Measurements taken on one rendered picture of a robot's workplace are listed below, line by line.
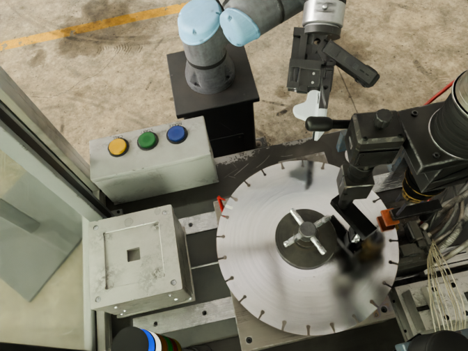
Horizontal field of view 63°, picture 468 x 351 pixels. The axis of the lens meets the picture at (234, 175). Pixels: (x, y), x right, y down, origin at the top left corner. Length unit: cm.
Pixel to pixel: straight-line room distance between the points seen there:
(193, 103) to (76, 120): 121
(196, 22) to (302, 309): 71
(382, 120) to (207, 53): 68
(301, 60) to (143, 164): 41
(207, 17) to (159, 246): 57
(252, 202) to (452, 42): 195
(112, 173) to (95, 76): 155
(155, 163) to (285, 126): 119
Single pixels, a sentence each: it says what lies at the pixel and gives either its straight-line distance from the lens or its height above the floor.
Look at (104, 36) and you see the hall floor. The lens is 263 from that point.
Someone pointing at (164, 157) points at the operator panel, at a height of 90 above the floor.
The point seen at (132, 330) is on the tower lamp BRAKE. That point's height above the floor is 116.
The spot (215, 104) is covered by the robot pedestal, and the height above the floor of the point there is 75.
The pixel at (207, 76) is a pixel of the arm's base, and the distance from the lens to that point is 112.
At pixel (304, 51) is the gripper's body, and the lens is 75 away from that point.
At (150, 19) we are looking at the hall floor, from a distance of 264.
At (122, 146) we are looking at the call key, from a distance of 92.
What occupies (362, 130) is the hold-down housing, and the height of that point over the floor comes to 125.
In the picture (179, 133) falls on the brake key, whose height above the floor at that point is 91.
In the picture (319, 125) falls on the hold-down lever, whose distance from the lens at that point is 51.
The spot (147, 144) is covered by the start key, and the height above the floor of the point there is 91.
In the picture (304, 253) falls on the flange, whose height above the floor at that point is 96.
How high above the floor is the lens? 164
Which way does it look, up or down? 63 degrees down
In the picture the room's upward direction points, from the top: 11 degrees counter-clockwise
